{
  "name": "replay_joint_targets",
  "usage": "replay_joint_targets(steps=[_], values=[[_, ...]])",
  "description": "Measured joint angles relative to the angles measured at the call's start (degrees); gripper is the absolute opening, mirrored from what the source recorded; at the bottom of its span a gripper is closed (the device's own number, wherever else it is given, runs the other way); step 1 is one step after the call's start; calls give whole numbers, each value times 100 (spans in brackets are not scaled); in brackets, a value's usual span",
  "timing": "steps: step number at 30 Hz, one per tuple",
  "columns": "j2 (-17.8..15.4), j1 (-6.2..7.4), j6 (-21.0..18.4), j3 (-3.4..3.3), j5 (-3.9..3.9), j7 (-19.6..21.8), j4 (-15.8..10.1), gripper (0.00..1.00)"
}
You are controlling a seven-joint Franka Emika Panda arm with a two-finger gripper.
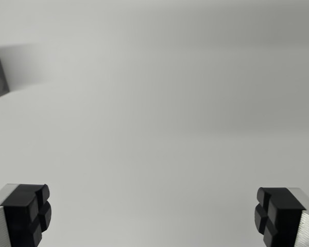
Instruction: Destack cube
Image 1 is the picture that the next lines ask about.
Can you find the black-padded silver gripper right finger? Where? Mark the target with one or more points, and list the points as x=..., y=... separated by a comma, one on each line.
x=280, y=218

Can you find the black-padded silver gripper left finger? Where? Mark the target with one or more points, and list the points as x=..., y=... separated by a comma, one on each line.
x=20, y=216

